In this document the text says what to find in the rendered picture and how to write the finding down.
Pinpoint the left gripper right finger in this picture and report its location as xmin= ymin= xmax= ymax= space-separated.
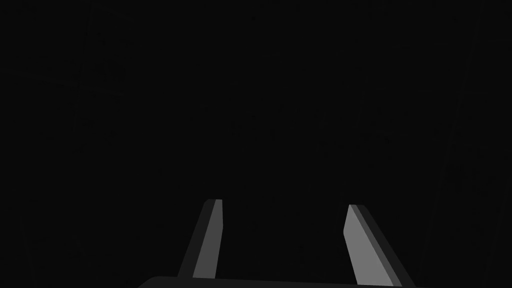
xmin=343 ymin=203 xmax=407 ymax=288

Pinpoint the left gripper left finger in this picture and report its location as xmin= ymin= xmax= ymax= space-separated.
xmin=177 ymin=198 xmax=224 ymax=280

